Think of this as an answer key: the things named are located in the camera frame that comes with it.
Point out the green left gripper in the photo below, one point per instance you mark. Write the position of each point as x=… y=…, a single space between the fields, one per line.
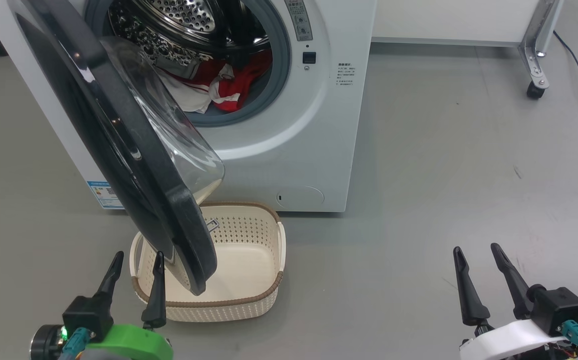
x=133 y=345

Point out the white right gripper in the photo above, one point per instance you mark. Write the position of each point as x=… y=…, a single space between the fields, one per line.
x=509 y=340

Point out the black round glass washer door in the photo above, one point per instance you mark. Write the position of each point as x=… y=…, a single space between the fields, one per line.
x=168 y=200

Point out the white and red garment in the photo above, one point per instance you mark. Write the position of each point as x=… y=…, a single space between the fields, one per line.
x=188 y=97

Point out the red garment with white stripes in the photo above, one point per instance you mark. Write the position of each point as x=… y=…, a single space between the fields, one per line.
x=238 y=85

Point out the cream perforated laundry basket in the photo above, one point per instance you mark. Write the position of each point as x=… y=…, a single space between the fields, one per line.
x=248 y=260

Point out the white front-load washing machine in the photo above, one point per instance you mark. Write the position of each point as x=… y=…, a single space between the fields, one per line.
x=278 y=150

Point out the grey rubber door gasket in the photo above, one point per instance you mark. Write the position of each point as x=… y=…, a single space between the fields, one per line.
x=273 y=80

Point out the steel perforated washer drum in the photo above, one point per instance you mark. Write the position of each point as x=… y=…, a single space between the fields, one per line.
x=183 y=20

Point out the black square door latch socket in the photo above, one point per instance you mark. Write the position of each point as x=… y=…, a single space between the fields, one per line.
x=309 y=57

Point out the blue energy label sticker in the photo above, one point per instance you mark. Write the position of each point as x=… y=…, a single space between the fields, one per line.
x=106 y=196

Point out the round white filter cover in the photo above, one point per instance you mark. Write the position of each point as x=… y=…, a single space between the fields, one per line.
x=301 y=197

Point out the small printed text sticker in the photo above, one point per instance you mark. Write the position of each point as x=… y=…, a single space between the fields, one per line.
x=346 y=74

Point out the white partition panel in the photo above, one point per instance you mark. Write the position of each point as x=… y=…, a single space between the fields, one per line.
x=444 y=20

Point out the grey warning sticker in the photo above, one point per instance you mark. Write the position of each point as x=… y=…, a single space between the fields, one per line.
x=300 y=20

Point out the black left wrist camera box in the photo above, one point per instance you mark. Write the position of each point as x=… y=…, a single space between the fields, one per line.
x=88 y=315

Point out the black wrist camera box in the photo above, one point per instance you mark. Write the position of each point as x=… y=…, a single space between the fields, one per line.
x=559 y=307
x=88 y=315

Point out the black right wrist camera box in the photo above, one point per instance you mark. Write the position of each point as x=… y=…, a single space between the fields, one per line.
x=559 y=307

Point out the silver metal frame leg caster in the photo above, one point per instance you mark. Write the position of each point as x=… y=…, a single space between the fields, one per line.
x=536 y=55

